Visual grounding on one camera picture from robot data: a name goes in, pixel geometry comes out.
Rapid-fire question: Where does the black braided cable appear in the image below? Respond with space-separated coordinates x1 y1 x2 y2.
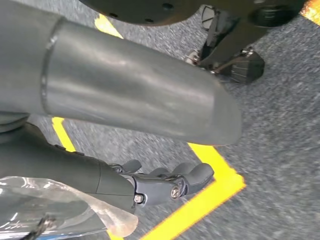
20 215 57 240

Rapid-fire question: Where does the clear plastic cover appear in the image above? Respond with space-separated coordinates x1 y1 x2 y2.
0 175 140 240

